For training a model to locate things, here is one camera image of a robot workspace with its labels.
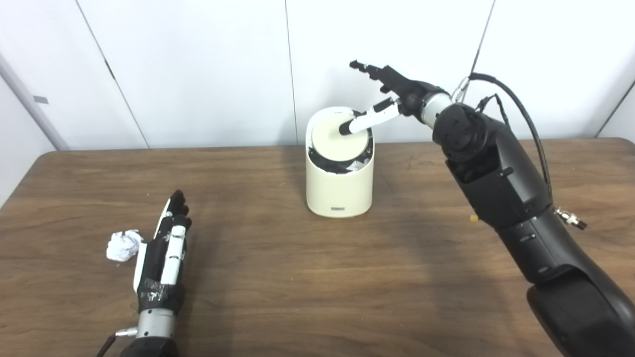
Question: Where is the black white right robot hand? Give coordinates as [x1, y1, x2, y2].
[339, 60, 445, 136]

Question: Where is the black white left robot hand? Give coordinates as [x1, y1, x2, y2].
[134, 190, 192, 314]

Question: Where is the white paper ball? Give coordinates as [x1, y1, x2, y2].
[106, 229, 143, 262]

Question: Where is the round cream bin lid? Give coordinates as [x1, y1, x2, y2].
[311, 113, 370, 162]

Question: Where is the black bin liner bag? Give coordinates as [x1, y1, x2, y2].
[308, 144, 374, 174]

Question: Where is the cream-colored bin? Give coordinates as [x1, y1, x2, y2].
[305, 107, 375, 218]

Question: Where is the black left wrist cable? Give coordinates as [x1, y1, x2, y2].
[96, 327, 138, 357]

